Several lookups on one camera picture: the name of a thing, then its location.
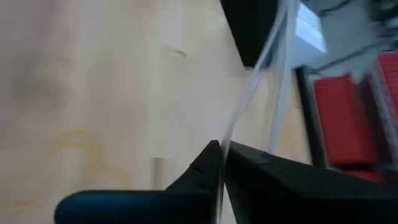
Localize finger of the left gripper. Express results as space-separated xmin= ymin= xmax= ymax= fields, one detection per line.
xmin=220 ymin=0 xmax=277 ymax=68

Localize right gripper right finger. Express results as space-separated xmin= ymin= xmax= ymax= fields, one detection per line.
xmin=223 ymin=141 xmax=398 ymax=224

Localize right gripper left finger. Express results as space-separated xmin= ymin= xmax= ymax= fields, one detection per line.
xmin=54 ymin=139 xmax=223 ymax=224

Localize yellow rubber band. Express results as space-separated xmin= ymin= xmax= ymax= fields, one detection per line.
xmin=88 ymin=144 xmax=134 ymax=188
xmin=52 ymin=128 xmax=98 ymax=151

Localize white rectangular box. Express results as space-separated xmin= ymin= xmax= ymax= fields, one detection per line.
xmin=292 ymin=2 xmax=328 ymax=68

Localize red plastic bin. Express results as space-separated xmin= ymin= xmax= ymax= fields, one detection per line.
xmin=313 ymin=74 xmax=379 ymax=166
xmin=377 ymin=52 xmax=398 ymax=121
xmin=340 ymin=169 xmax=391 ymax=185

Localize black aluminium table frame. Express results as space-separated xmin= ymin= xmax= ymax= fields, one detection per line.
xmin=294 ymin=67 xmax=329 ymax=169

